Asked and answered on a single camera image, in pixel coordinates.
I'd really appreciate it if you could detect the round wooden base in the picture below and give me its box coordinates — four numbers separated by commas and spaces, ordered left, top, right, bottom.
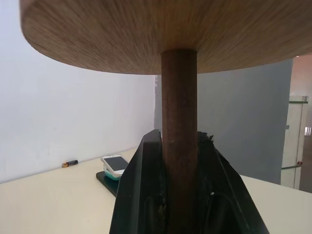
19, 0, 312, 75

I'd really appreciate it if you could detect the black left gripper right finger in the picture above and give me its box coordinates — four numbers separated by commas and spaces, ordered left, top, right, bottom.
194, 131, 270, 234

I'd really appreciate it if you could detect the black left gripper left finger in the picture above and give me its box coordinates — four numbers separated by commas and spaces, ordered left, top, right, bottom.
109, 129, 169, 234

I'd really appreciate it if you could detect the white cabinet with green trim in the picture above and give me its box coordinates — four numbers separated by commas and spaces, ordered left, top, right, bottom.
280, 96, 310, 190

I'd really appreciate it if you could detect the dark wooden pole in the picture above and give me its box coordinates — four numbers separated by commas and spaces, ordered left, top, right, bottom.
160, 49, 198, 234

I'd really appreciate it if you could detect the white smartphone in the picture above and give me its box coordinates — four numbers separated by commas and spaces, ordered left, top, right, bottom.
100, 155, 130, 177

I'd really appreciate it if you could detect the black and gold battery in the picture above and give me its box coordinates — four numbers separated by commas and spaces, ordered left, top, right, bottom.
61, 159, 79, 168

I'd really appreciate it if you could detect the grey partition panel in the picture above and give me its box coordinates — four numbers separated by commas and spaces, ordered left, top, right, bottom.
154, 58, 293, 187

